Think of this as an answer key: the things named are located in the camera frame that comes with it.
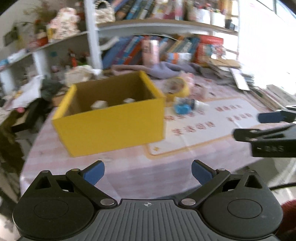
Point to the small white cube in box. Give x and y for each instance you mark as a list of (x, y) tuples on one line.
[(129, 100)]

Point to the white quilted pearl handbag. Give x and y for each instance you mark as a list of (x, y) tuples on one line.
[(104, 13)]

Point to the white pen holder box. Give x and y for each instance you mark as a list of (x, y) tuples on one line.
[(217, 19)]

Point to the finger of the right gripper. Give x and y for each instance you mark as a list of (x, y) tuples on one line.
[(287, 114), (278, 134)]

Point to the floral patterned gift bag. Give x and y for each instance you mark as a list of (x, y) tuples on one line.
[(64, 25)]

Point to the white charger cube in box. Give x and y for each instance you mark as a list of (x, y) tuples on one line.
[(100, 104)]

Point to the white bookshelf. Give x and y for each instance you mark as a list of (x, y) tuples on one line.
[(138, 27)]

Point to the small blue labelled bottle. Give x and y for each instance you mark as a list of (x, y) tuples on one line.
[(194, 104)]

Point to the yellow tape roll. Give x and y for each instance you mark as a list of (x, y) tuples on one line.
[(175, 87)]

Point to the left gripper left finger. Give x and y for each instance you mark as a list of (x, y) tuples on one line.
[(85, 180)]

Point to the purple grey cloth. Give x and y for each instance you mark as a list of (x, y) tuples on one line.
[(162, 70)]

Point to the brown cardboard envelope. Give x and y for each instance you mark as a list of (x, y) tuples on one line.
[(224, 63)]

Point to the yellow cardboard box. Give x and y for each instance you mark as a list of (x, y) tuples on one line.
[(84, 131)]

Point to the pink printed table mat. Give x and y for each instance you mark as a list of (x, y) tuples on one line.
[(161, 168)]

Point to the stack of papers and books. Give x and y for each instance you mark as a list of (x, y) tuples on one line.
[(271, 95)]

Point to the blue plastic wrapper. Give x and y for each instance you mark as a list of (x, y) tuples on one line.
[(182, 109)]

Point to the orange white blue box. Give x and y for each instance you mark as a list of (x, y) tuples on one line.
[(178, 58)]

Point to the red book box set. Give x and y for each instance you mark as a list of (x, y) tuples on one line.
[(209, 47)]

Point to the pile of clothes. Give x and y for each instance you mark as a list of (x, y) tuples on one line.
[(31, 102)]

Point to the white low side shelf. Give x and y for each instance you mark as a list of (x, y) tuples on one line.
[(42, 58)]

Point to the pink carton box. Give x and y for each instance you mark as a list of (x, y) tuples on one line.
[(150, 52)]

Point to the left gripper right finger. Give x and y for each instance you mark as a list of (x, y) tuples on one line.
[(210, 180)]

